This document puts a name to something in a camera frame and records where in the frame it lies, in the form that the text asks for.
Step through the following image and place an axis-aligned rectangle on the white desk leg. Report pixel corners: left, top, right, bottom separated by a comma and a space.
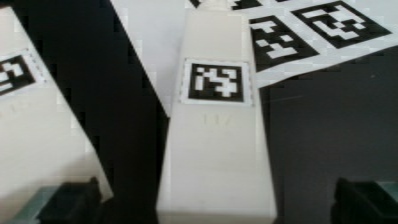
157, 0, 278, 224
0, 6, 114, 223

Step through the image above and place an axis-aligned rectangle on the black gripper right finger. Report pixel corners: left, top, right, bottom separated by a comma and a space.
331, 178, 398, 224

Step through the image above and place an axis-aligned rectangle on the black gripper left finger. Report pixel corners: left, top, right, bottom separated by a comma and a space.
11, 177, 104, 224

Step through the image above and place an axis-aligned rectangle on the fiducial marker sheet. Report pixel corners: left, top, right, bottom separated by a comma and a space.
111, 0, 398, 113

